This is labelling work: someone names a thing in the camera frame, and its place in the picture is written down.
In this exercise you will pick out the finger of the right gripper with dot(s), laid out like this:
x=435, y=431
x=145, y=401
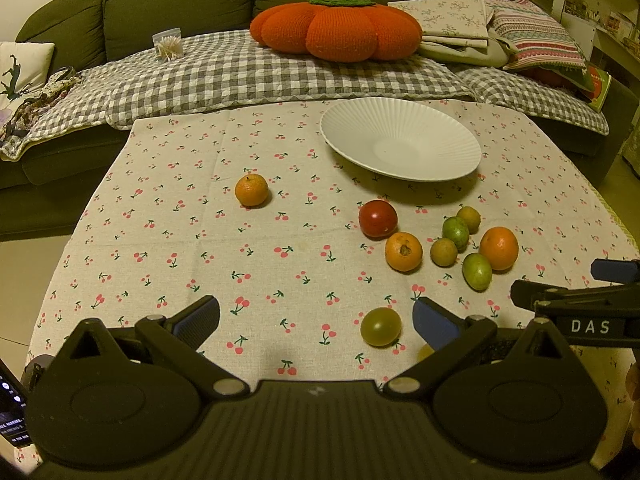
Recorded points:
x=616, y=271
x=524, y=294

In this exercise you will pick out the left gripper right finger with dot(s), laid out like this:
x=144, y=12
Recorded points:
x=457, y=342

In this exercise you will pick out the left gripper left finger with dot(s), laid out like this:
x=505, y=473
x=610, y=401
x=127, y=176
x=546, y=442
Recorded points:
x=173, y=343

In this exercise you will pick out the large orange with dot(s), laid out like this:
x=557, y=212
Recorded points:
x=499, y=246

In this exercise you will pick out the green lime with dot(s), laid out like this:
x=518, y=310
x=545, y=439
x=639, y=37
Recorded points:
x=456, y=230
x=477, y=272

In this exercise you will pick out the yellow-green tomato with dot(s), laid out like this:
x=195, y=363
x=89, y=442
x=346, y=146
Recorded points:
x=380, y=327

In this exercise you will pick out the small yellow-brown fruit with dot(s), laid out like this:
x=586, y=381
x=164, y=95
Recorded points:
x=471, y=217
x=444, y=252

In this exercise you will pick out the orange with brown spot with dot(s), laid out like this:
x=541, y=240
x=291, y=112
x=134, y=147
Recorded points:
x=403, y=252

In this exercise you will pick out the red tomato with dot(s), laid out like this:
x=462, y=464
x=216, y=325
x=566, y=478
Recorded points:
x=377, y=219

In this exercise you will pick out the small orange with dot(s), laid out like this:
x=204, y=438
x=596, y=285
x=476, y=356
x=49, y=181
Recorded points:
x=251, y=190

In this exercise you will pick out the cherry print tablecloth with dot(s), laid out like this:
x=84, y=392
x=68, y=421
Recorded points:
x=294, y=276

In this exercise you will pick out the smartphone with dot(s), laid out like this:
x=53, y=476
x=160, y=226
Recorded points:
x=13, y=397

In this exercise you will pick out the green book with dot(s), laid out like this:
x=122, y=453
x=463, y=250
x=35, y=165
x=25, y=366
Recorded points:
x=600, y=83

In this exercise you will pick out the dark green sofa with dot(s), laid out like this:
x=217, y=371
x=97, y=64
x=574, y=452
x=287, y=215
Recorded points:
x=45, y=191

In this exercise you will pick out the white ribbed plate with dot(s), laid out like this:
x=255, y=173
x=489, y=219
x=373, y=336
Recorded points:
x=401, y=139

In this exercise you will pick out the striped patterned pillow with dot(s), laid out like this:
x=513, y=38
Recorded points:
x=535, y=39

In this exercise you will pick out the floral cloth on sofa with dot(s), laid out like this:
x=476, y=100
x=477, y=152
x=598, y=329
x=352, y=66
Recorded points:
x=19, y=117

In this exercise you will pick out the grey checkered blanket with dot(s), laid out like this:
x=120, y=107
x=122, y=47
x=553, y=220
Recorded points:
x=227, y=69

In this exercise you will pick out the folded floral bedsheet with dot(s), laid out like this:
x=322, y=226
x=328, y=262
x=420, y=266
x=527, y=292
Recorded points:
x=457, y=31

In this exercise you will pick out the toothpick box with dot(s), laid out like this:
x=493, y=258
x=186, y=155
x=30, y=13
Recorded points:
x=168, y=44

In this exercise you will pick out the white embroidered pillow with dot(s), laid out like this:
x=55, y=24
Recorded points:
x=24, y=68

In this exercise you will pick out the orange pumpkin cushion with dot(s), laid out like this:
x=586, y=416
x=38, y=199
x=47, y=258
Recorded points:
x=345, y=31

